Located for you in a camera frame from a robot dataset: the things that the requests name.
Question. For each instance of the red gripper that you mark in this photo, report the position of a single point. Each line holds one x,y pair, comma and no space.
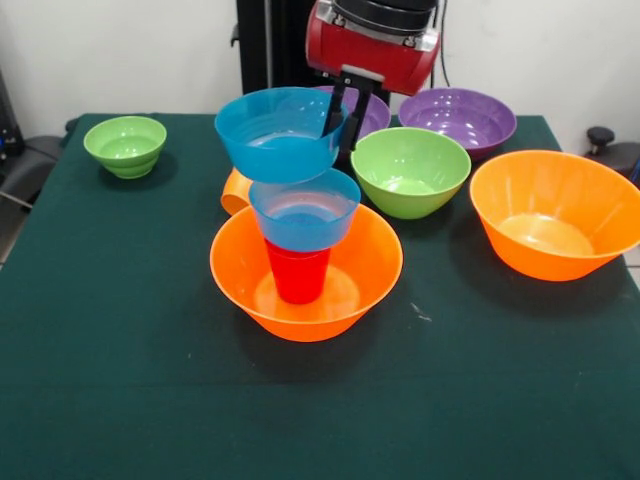
370,55

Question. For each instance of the large orange plastic bowl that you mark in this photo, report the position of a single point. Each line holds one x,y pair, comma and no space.
370,255
555,195

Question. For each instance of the dark brown rounded base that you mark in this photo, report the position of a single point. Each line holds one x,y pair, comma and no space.
622,157

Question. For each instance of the red plastic cup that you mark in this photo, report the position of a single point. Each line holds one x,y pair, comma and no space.
299,277

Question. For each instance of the small blue plastic bowl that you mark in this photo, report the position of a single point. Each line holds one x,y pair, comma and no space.
305,230
270,155

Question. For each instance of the dark green tablecloth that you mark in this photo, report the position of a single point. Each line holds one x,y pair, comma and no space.
320,400

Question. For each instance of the black round knob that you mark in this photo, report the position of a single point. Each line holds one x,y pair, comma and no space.
600,136

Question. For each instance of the purple plastic bowl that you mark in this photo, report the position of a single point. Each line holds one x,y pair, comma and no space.
377,117
457,120

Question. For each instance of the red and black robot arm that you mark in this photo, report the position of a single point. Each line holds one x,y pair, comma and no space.
385,12

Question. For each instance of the medium green plastic bowl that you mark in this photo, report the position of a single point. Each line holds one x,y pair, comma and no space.
410,165

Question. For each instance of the black device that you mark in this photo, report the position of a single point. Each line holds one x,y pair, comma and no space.
10,125

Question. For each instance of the small green plastic bowl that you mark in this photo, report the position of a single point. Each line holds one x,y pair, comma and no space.
125,145

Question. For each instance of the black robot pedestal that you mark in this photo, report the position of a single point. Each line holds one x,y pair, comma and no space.
270,45

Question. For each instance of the orange plastic cup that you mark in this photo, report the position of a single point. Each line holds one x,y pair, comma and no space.
235,192

